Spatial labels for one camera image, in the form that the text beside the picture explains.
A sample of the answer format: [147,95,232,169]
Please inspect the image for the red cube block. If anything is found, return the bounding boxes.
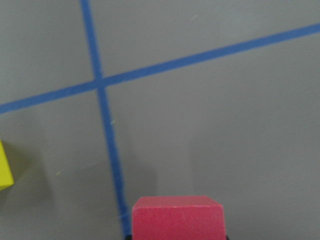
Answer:
[131,195,228,240]

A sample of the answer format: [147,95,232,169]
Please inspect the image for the yellow cube block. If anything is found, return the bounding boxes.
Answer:
[0,141,15,191]

